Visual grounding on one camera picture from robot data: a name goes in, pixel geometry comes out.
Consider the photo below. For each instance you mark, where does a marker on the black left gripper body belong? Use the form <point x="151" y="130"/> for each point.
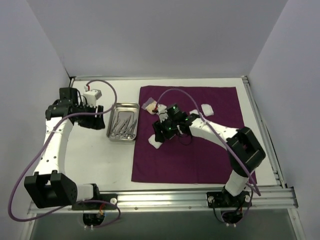
<point x="92" y="120"/>

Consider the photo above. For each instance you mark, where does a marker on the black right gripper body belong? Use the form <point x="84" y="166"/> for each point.
<point x="160" y="130"/>

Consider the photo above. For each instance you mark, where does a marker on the steel instrument tray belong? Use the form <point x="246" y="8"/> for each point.
<point x="124" y="109"/>

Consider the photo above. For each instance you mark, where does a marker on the steel forceps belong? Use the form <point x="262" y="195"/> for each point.
<point x="128" y="129"/>
<point x="115" y="127"/>

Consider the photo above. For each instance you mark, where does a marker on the purple surgical cloth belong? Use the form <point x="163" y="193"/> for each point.
<point x="185" y="160"/>

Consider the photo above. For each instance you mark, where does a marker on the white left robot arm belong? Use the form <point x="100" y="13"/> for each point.
<point x="49" y="186"/>

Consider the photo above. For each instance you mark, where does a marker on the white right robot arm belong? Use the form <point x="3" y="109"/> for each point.
<point x="243" y="148"/>

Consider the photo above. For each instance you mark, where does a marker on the white gauze pad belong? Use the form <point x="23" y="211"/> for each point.
<point x="152" y="141"/>
<point x="194" y="114"/>
<point x="207" y="110"/>

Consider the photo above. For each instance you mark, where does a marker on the clear bag of cotton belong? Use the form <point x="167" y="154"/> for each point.
<point x="151" y="106"/>

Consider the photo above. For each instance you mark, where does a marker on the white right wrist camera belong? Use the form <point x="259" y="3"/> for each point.
<point x="162" y="112"/>

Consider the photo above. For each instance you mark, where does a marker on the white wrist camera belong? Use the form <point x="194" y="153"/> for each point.
<point x="91" y="96"/>
<point x="162" y="112"/>

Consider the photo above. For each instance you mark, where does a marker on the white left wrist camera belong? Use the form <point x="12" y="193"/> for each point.
<point x="91" y="96"/>

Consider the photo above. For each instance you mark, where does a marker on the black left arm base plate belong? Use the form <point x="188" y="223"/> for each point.
<point x="106" y="201"/>

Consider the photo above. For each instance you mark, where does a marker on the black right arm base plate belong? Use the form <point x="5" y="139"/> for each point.
<point x="223" y="199"/>

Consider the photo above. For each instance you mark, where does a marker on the aluminium right rail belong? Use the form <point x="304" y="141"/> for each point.
<point x="265" y="136"/>

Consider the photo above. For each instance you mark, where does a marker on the aluminium rail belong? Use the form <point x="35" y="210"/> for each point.
<point x="265" y="136"/>
<point x="195" y="199"/>

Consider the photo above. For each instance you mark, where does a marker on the aluminium front rail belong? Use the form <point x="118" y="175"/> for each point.
<point x="195" y="199"/>

